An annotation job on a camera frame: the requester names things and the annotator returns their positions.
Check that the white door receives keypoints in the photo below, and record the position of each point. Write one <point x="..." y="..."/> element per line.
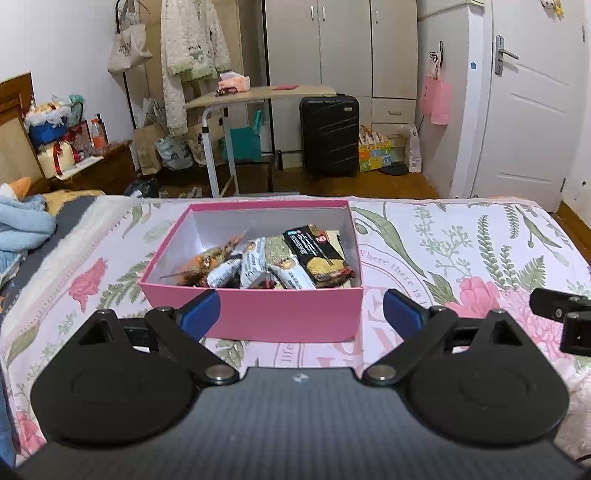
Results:
<point x="531" y="115"/>

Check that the black suitcase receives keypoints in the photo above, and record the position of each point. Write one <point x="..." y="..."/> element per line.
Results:
<point x="328" y="138"/>

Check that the brown paper bag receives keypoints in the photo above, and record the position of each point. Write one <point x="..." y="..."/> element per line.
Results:
<point x="147" y="152"/>

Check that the white paper bag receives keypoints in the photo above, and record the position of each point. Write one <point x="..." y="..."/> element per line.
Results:
<point x="413" y="152"/>

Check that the cream box with red ribbon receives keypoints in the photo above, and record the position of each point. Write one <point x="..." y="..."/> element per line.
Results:
<point x="55" y="159"/>

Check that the red booklet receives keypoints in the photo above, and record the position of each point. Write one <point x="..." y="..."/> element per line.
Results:
<point x="286" y="87"/>

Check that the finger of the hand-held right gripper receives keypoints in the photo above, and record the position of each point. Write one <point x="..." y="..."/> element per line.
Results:
<point x="558" y="302"/>
<point x="577" y="334"/>

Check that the folding side table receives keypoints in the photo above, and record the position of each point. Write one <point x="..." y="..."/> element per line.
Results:
<point x="258" y="94"/>

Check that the black slipper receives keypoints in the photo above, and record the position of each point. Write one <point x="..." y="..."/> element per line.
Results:
<point x="395" y="169"/>

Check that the light blue blanket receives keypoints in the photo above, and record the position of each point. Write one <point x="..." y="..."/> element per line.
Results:
<point x="23" y="221"/>

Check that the blue basket with white fluff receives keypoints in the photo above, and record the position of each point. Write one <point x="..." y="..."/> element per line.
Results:
<point x="44" y="131"/>

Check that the pink cardboard box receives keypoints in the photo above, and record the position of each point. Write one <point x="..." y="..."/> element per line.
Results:
<point x="286" y="314"/>

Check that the wooden headboard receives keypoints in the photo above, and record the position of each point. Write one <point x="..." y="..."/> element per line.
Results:
<point x="18" y="92"/>

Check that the pink gift bag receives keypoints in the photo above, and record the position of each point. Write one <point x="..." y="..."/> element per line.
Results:
<point x="436" y="101"/>

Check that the pink tissue box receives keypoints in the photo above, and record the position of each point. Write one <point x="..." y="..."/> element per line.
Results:
<point x="235" y="83"/>

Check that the white cabinet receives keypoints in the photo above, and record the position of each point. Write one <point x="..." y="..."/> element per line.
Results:
<point x="461" y="138"/>

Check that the red gift box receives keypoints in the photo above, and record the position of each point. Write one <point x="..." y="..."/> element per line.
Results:
<point x="79" y="138"/>

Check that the plush duck toy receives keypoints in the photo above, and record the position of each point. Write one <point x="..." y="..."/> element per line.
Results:
<point x="18" y="187"/>

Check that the large black cracker packet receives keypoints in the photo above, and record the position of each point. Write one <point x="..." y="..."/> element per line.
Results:
<point x="314" y="251"/>

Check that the orange drink bottle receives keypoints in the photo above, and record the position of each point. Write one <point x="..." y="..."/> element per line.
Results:
<point x="98" y="136"/>

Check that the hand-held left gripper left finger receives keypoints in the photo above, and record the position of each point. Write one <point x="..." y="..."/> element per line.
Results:
<point x="201" y="311"/>

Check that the printed plastic bag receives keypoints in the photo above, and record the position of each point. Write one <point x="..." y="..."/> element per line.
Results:
<point x="175" y="154"/>

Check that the grey bed cover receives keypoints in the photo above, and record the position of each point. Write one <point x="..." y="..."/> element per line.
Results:
<point x="69" y="207"/>

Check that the cream lace garment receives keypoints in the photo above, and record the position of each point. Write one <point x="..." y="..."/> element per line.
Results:
<point x="194" y="37"/>

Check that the yellow bedding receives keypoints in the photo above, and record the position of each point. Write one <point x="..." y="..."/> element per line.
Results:
<point x="64" y="197"/>

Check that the grey snack bar packet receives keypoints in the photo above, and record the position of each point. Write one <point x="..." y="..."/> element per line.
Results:
<point x="224" y="272"/>
<point x="253" y="265"/>
<point x="291" y="274"/>

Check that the teal shopping bag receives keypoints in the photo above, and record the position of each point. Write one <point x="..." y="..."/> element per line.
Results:
<point x="244" y="143"/>

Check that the wooden nightstand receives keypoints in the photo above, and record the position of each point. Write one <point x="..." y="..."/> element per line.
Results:
<point x="106" y="170"/>

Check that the beige wardrobe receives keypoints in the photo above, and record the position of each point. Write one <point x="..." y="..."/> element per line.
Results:
<point x="346" y="46"/>

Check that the beige tote bag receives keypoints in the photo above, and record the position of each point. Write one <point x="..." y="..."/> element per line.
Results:
<point x="129" y="50"/>

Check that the colourful gift bag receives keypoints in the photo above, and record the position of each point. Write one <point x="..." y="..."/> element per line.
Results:
<point x="374" y="157"/>

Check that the dark shoes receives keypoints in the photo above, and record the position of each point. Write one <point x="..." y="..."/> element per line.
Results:
<point x="141" y="187"/>

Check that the clear bag of coated peanuts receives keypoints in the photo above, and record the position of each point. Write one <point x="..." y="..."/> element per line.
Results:
<point x="198" y="265"/>

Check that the beige noodle packet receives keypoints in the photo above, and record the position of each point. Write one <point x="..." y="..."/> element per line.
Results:
<point x="279" y="247"/>

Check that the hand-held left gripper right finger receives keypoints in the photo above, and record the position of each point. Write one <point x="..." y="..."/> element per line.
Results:
<point x="404" y="314"/>

